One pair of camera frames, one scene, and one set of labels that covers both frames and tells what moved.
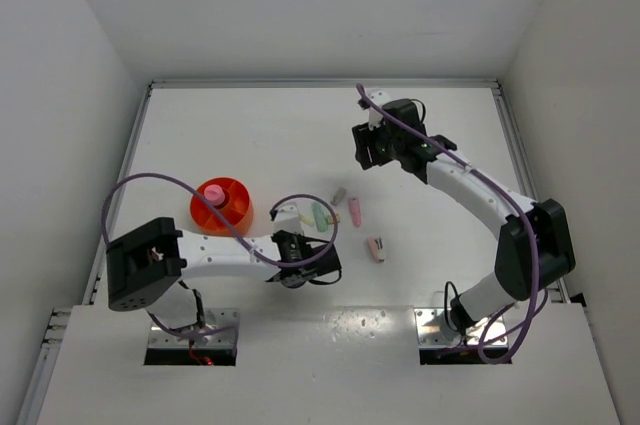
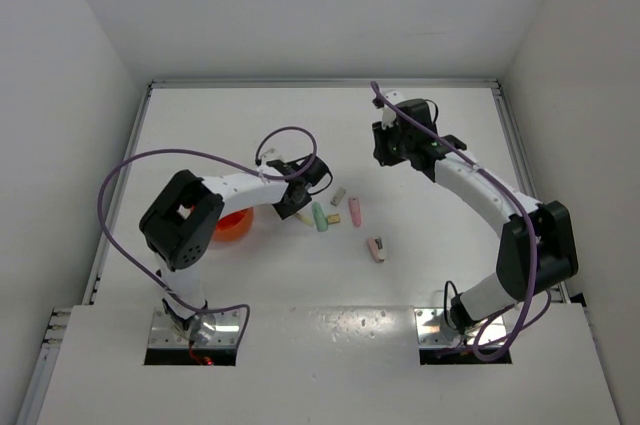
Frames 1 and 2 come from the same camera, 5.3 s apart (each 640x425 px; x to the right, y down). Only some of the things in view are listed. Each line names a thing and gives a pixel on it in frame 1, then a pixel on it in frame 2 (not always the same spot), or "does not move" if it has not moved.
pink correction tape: [355, 209] does not move
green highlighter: [320, 216] does not move
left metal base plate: [215, 319] does not move
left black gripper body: [300, 239] → [289, 207]
